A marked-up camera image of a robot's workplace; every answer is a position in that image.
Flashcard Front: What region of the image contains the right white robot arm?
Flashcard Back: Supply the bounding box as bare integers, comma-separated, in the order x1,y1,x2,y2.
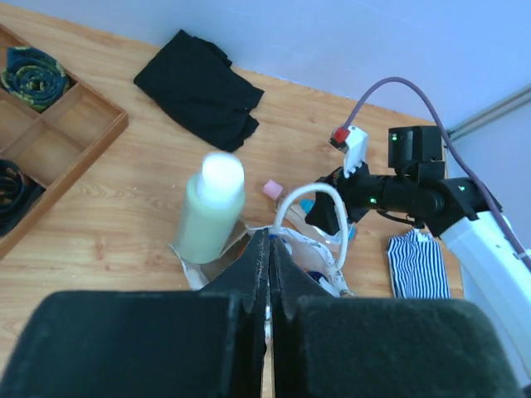
320,164,530,371

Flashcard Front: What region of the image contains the blue striped folded cloth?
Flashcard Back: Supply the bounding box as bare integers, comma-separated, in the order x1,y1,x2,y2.
387,229,451,299

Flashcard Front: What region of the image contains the black folded cloth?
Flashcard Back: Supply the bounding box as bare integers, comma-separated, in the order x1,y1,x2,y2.
134,30,264,153

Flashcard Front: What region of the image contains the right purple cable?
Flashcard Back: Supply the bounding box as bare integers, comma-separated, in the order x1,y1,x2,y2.
343,76,531,274

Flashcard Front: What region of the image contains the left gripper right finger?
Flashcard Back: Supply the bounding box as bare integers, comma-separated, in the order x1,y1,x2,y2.
270,239,525,397

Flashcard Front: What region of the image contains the cream bottle white cap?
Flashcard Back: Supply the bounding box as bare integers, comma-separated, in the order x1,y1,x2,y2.
173,153,246,265

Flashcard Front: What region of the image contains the printed canvas tote bag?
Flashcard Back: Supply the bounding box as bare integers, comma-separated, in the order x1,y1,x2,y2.
168,182,358,298

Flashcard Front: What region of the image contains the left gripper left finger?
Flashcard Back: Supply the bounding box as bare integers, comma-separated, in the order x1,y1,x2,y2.
1,231,269,397

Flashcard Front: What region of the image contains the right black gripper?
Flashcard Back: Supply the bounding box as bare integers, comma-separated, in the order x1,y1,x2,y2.
304,163,447,237

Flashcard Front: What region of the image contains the blue cap bottle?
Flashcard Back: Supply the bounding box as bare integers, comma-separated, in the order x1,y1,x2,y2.
299,199,314,214

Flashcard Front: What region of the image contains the wooden compartment tray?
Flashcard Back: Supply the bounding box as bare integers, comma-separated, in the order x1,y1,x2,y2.
1,27,129,255

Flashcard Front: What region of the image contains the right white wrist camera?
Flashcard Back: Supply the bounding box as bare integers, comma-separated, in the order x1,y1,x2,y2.
329,126,368,178

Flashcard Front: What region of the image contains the clear bottle pink cap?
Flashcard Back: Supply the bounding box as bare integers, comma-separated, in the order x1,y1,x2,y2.
262,179,285,203

